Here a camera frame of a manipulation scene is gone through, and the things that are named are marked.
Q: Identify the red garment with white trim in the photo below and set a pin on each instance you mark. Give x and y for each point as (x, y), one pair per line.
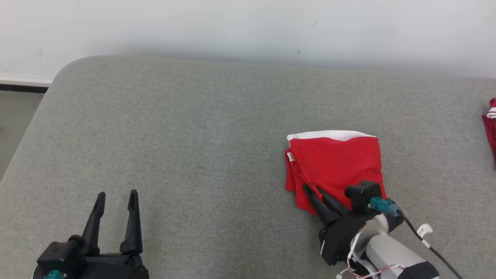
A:
(333, 162)

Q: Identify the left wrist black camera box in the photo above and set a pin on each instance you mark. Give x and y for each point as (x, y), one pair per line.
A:
(60, 255)

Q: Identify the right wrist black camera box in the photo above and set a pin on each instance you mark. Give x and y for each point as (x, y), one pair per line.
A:
(362, 193)

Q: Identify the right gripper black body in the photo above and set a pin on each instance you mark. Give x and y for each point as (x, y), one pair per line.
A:
(341, 238)

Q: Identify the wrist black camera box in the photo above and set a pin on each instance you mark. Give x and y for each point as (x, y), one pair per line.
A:
(60, 255)
(362, 193)

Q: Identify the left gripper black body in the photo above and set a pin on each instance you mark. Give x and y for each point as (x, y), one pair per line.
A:
(116, 267)

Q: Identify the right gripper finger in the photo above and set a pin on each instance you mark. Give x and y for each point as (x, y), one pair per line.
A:
(335, 205)
(321, 211)

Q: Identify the black and white skirting board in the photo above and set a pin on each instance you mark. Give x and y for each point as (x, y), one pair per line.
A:
(23, 85)

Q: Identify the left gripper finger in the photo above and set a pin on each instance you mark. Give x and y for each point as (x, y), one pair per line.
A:
(93, 228)
(133, 228)

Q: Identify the red jersey with black lettering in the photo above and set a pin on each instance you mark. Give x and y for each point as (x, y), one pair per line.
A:
(491, 128)

